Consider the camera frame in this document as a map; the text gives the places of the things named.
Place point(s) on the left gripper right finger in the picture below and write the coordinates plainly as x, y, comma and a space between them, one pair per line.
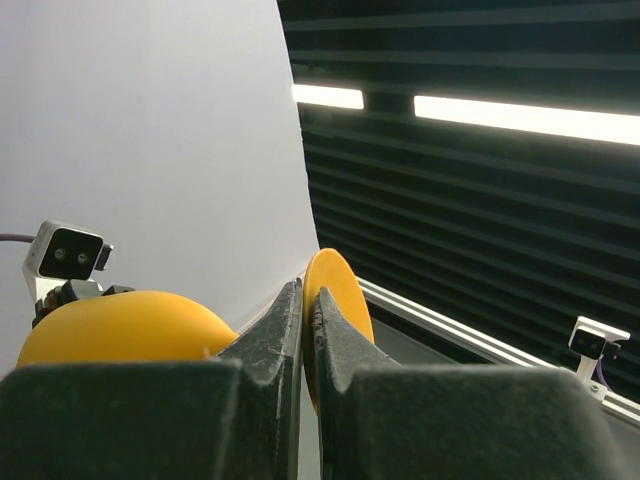
379, 419

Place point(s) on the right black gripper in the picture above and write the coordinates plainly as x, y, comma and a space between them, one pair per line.
71, 291

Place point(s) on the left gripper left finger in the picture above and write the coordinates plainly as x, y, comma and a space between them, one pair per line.
234, 416

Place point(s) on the yellow wine glass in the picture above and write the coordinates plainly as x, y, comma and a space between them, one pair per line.
160, 326

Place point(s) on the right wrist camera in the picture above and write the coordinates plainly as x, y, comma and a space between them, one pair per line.
60, 252

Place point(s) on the aluminium base frame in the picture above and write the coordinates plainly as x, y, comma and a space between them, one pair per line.
494, 350

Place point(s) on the external camera on rail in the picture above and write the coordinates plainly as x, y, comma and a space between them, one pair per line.
592, 341

